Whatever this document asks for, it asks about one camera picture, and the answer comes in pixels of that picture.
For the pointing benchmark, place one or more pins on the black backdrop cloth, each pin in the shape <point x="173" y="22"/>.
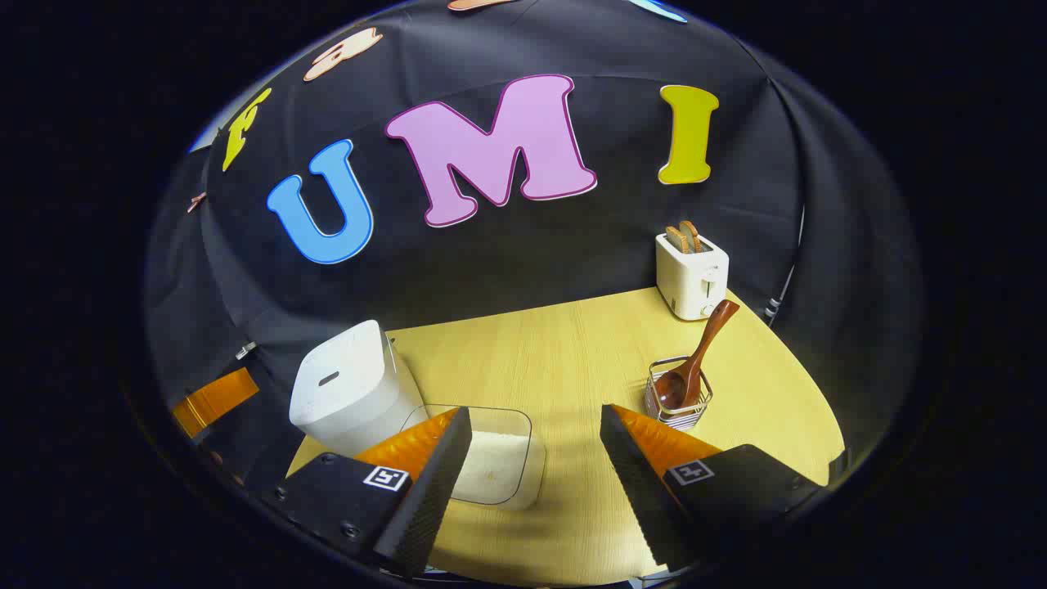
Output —
<point x="572" y="254"/>

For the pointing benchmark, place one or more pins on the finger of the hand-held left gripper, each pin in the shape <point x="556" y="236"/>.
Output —
<point x="214" y="401"/>

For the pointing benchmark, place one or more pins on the brown toast slice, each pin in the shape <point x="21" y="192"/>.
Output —
<point x="692" y="236"/>
<point x="676" y="239"/>

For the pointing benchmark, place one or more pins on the white toaster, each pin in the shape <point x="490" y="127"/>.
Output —
<point x="691" y="278"/>

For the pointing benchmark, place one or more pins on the white rice cooker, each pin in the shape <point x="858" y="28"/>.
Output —
<point x="343" y="384"/>

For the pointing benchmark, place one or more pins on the copper cloth clip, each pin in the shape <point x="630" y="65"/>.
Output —
<point x="196" y="201"/>

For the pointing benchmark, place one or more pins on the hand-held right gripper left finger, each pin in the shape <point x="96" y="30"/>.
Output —
<point x="433" y="499"/>

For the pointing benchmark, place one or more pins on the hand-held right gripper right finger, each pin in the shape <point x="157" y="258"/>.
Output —
<point x="646" y="499"/>

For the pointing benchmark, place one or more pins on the brown wooden spoon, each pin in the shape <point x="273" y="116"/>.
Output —
<point x="703" y="352"/>

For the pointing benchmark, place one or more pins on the white cloth clip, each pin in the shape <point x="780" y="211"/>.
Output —
<point x="245" y="350"/>

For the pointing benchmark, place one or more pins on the white rice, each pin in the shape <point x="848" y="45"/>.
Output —
<point x="499" y="466"/>

